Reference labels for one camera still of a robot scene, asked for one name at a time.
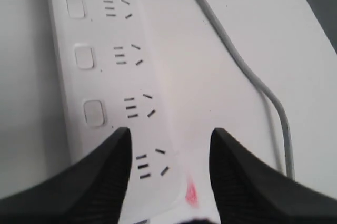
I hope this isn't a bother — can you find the white five-socket power strip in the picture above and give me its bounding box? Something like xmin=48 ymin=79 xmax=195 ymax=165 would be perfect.
xmin=49 ymin=0 xmax=220 ymax=223

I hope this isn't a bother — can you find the grey power cable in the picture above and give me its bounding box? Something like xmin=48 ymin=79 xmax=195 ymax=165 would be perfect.
xmin=177 ymin=0 xmax=297 ymax=181

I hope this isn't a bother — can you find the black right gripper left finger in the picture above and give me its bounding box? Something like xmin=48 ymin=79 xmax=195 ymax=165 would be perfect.
xmin=1 ymin=127 xmax=132 ymax=223

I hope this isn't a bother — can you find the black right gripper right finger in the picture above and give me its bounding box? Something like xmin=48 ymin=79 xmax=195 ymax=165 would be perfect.
xmin=210 ymin=128 xmax=336 ymax=223

